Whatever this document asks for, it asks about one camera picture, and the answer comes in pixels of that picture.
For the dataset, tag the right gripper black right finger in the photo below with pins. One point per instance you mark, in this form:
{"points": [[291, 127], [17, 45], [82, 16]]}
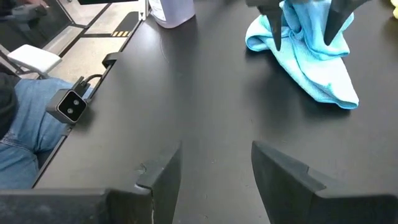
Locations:
{"points": [[289, 193]]}

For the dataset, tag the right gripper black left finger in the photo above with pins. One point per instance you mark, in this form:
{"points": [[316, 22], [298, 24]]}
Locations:
{"points": [[161, 193]]}

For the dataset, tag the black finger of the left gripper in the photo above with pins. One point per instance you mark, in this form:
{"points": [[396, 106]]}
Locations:
{"points": [[273, 18], [337, 15]]}

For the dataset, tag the blue microfiber towel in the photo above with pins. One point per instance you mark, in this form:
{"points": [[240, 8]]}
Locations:
{"points": [[311, 71]]}

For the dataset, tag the grey spray bottle blue nozzle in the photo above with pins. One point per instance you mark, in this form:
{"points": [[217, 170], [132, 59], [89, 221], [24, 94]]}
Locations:
{"points": [[174, 14]]}

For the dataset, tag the black table edge clip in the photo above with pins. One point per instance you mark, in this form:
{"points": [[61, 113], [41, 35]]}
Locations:
{"points": [[107, 60]]}

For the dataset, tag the person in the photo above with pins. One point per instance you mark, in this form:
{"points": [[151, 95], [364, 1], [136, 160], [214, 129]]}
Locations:
{"points": [[34, 124]]}

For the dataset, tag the black mat with hazard stripes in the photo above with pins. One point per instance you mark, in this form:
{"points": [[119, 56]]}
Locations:
{"points": [[127, 23]]}

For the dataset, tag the white box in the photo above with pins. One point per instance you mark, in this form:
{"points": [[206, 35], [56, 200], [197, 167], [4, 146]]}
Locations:
{"points": [[34, 57]]}

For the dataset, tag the small grey table camera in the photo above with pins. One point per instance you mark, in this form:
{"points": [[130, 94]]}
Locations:
{"points": [[71, 107]]}

